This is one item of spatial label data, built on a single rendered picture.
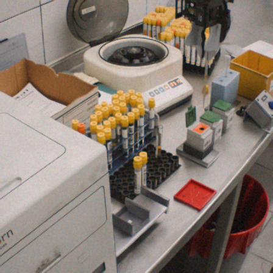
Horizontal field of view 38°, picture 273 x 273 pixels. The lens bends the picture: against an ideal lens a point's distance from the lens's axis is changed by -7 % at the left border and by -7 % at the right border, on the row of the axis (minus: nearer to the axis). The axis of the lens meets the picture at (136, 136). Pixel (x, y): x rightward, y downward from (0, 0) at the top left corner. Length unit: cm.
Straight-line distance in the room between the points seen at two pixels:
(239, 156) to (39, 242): 62
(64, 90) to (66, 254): 57
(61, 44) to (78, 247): 85
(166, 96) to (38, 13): 45
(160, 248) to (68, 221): 29
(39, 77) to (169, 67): 35
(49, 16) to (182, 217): 73
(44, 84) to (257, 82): 59
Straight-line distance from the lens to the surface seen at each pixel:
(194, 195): 90
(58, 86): 108
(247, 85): 123
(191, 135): 96
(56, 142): 56
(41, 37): 127
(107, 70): 112
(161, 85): 116
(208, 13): 75
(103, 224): 62
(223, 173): 96
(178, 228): 84
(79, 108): 95
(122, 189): 88
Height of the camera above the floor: 151
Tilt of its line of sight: 37 degrees down
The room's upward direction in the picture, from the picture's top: straight up
